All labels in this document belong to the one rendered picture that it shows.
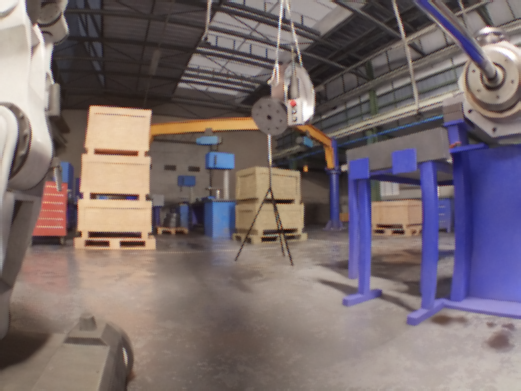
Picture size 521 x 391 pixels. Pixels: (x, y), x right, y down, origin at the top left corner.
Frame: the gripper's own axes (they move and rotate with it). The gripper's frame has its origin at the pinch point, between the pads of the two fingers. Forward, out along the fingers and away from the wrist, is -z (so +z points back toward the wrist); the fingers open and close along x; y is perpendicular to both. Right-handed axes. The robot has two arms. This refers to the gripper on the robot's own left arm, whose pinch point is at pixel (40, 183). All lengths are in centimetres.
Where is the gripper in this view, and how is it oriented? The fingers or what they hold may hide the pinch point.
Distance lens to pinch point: 79.7
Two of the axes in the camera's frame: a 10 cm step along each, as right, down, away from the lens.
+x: 9.1, -1.8, 3.6
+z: -1.9, -9.8, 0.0
